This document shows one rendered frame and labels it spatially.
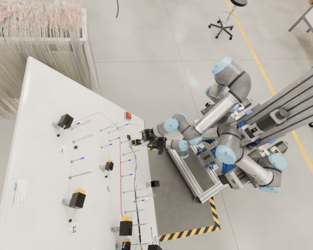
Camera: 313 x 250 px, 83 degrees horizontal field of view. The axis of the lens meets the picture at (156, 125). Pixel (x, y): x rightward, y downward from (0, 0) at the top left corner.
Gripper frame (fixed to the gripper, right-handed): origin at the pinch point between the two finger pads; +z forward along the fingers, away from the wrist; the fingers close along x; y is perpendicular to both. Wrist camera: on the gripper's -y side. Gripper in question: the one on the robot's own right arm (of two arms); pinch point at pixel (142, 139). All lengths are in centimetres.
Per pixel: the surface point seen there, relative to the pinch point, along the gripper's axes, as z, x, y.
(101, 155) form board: 3.0, 6.9, 29.8
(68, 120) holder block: -17, -8, 51
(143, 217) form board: 17, 52, 1
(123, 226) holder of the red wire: -5, 47, 27
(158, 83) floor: 94, -116, -122
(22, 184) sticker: -15, 17, 69
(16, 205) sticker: -16, 23, 71
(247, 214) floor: 38, 104, -170
